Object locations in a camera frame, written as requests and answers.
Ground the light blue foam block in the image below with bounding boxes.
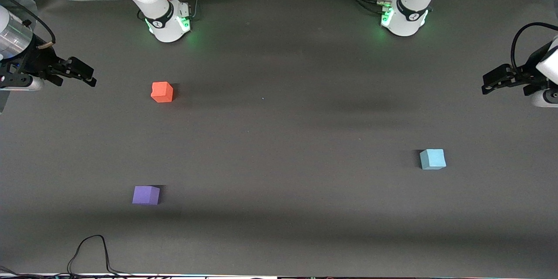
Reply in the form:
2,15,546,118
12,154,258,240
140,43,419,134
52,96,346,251
420,149,447,170

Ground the orange foam block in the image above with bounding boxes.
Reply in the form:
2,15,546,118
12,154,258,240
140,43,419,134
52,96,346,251
151,82,174,103

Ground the purple foam block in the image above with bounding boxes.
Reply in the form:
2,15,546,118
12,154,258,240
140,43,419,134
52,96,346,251
132,186,160,205

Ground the dark grey table mat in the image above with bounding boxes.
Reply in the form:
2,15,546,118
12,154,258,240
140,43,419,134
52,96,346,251
0,0,558,277

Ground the thin black loose cable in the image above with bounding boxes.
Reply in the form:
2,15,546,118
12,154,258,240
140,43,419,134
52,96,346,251
66,235,131,277

